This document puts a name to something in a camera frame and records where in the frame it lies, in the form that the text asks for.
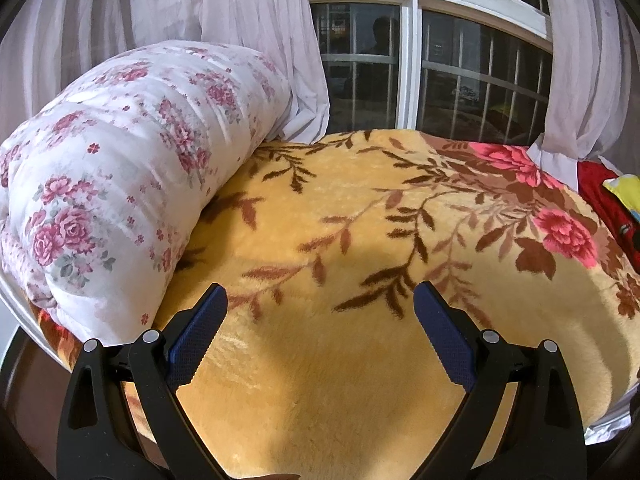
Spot white-framed barred window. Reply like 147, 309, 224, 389
299, 0, 557, 147

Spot white sheer curtain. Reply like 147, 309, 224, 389
528, 0, 640, 188
10, 0, 331, 143

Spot white rose-print rolled quilt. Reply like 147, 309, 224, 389
0, 40, 292, 347

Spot yellow printed pillow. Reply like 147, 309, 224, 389
602, 174, 640, 222

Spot red cloth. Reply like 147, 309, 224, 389
576, 159, 640, 272

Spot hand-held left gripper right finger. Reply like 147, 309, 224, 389
413, 280, 587, 480

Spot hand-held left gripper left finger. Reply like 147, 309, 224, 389
56, 282, 231, 480

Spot white bed sheet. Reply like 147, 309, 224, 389
584, 400, 633, 447

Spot yellow floral plush blanket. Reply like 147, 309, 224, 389
30, 129, 640, 467

